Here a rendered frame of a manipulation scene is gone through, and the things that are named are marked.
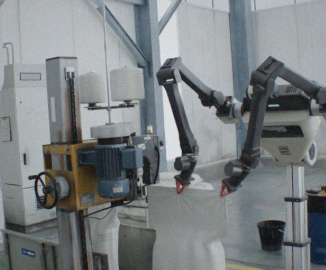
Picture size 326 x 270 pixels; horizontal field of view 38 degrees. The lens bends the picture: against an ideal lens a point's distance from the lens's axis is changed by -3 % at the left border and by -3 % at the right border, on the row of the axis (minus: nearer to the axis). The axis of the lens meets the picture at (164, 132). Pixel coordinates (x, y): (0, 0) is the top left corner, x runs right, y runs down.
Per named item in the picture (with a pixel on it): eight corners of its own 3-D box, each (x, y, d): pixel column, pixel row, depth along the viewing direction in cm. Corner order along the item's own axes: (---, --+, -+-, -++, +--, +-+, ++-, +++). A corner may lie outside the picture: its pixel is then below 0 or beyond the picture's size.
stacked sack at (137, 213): (189, 211, 568) (189, 199, 568) (154, 223, 516) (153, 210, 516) (161, 208, 594) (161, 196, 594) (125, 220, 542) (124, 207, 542)
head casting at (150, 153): (161, 182, 272) (157, 129, 271) (131, 189, 253) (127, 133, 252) (123, 179, 291) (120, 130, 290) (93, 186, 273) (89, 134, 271)
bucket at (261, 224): (291, 246, 481) (290, 221, 480) (278, 253, 458) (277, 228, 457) (266, 242, 500) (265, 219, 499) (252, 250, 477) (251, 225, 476)
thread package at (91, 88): (112, 103, 253) (109, 71, 252) (91, 104, 242) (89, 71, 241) (93, 104, 263) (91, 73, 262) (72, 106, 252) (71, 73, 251)
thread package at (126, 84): (152, 100, 237) (149, 66, 236) (128, 102, 224) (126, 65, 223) (127, 102, 248) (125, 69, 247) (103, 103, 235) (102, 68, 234)
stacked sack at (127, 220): (177, 222, 559) (176, 212, 559) (152, 231, 526) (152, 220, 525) (135, 216, 602) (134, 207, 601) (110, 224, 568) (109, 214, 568)
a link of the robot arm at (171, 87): (179, 66, 224) (161, 69, 231) (172, 70, 220) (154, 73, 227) (202, 150, 237) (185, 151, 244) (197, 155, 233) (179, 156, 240)
